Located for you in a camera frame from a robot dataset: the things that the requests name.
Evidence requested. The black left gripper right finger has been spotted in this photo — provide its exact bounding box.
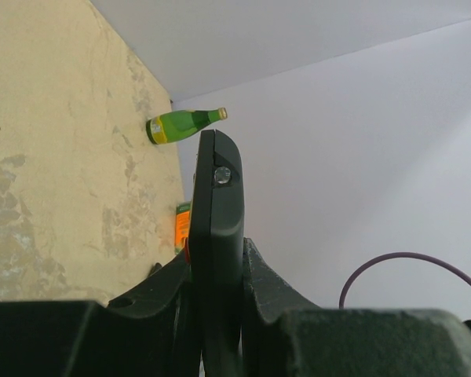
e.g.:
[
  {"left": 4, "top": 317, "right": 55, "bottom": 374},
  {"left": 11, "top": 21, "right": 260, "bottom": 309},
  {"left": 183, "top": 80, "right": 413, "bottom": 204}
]
[{"left": 242, "top": 238, "right": 471, "bottom": 376}]

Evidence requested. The green glass bottle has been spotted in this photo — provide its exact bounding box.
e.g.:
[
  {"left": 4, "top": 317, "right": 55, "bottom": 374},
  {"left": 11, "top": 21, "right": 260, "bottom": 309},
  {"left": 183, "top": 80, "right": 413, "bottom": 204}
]
[{"left": 145, "top": 108, "right": 228, "bottom": 145}]

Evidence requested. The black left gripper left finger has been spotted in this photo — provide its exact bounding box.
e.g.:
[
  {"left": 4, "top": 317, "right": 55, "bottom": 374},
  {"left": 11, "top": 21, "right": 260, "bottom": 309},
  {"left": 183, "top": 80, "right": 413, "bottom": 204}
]
[{"left": 0, "top": 254, "right": 192, "bottom": 376}]

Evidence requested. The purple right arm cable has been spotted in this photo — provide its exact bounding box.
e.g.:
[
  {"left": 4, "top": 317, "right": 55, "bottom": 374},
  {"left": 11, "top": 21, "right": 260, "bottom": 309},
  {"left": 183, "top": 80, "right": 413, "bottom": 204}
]
[{"left": 338, "top": 251, "right": 471, "bottom": 309}]

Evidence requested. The loaded battery in remote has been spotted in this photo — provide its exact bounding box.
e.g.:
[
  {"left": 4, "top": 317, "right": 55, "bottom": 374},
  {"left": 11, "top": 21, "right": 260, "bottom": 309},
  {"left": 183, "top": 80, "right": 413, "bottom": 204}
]
[{"left": 214, "top": 167, "right": 232, "bottom": 185}]

